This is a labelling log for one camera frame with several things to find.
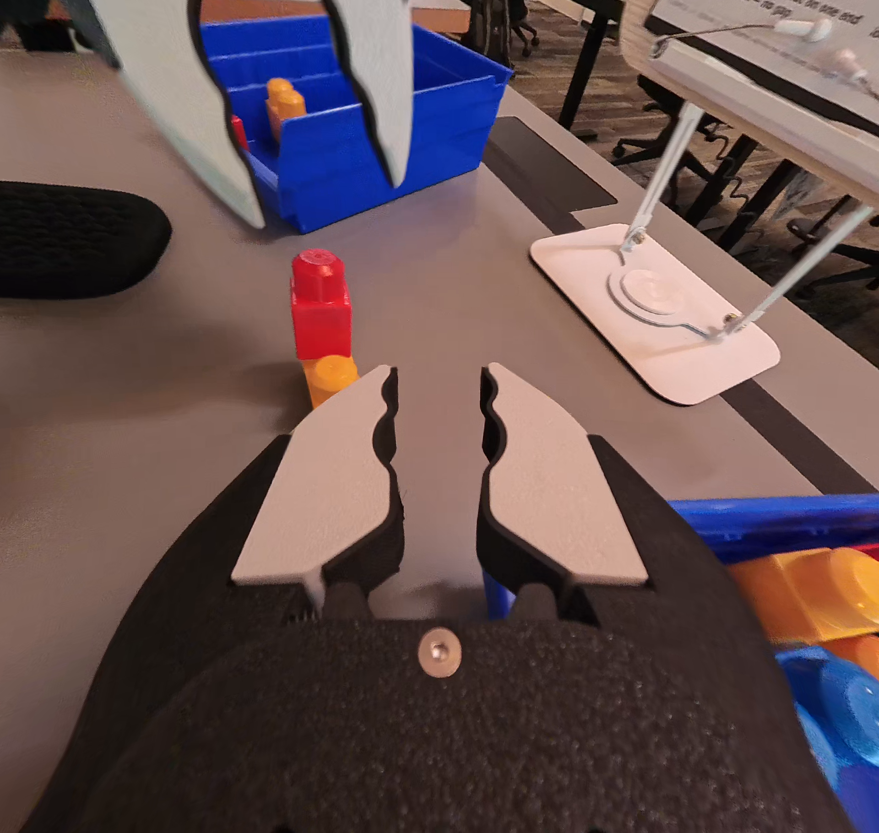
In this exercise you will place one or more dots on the black chair armrest pad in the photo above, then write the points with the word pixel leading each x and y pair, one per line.
pixel 68 242

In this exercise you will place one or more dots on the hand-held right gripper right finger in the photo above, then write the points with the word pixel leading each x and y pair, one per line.
pixel 563 503

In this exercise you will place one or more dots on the white stand with wooden board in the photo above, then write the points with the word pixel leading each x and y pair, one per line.
pixel 673 339

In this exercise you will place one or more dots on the yellow two-stud block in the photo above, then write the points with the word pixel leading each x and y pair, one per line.
pixel 326 376
pixel 287 102

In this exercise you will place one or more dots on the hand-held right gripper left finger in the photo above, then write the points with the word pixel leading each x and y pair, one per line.
pixel 323 503

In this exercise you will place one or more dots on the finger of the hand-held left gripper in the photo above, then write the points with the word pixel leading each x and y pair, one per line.
pixel 158 57
pixel 374 36

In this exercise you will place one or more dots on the red one-stud block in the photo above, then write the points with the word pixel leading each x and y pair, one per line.
pixel 321 318
pixel 239 133

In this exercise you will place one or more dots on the dark backpack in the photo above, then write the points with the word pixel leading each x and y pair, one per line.
pixel 491 23

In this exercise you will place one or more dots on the heap of coloured blocks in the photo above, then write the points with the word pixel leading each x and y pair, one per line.
pixel 810 593

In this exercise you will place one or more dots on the blue plastic bin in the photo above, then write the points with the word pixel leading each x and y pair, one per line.
pixel 755 524
pixel 446 133

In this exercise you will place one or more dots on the black office chair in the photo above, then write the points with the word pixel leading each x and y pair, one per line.
pixel 838 256
pixel 659 139

